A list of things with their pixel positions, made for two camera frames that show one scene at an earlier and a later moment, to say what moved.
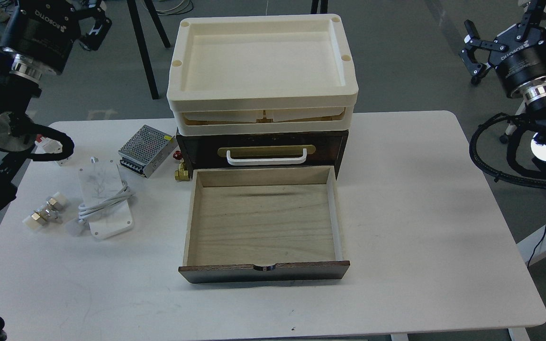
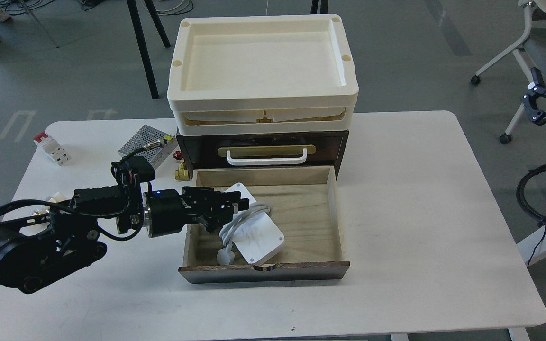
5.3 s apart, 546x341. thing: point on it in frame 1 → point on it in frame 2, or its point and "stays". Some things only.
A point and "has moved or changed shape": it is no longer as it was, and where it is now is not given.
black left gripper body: (48, 30) → (166, 211)
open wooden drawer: (263, 224) stays
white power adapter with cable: (106, 208) has moved or changed shape
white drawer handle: (266, 162) stays
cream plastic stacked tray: (262, 75) stays
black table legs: (136, 23) stays
